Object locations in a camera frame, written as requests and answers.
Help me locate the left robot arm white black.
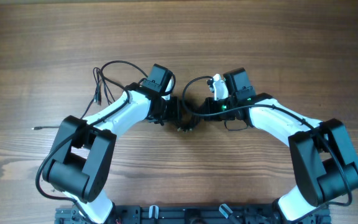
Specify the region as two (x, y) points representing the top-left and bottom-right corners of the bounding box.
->
(35, 64), (180, 223)

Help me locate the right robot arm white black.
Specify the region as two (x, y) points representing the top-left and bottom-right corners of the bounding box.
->
(200, 68), (358, 223)

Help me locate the thin black cable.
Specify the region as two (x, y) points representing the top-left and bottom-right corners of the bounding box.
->
(31, 67), (116, 131)

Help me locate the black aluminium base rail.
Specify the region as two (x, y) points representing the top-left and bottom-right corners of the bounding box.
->
(54, 204), (331, 224)

